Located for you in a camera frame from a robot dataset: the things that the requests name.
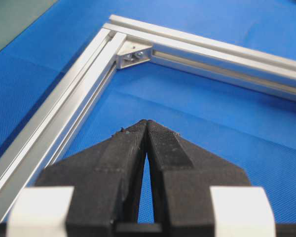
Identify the aluminium extrusion frame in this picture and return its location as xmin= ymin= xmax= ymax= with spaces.
xmin=0 ymin=15 xmax=296 ymax=222

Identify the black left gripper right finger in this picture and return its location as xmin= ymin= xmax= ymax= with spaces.
xmin=147 ymin=120 xmax=250 ymax=237

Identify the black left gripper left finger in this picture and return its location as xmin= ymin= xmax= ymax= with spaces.
xmin=35 ymin=119 xmax=147 ymax=237

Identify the blue table cloth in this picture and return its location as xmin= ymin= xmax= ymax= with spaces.
xmin=0 ymin=0 xmax=296 ymax=223

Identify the aluminium corner bracket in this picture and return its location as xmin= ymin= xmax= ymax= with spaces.
xmin=116 ymin=40 xmax=152 ymax=69

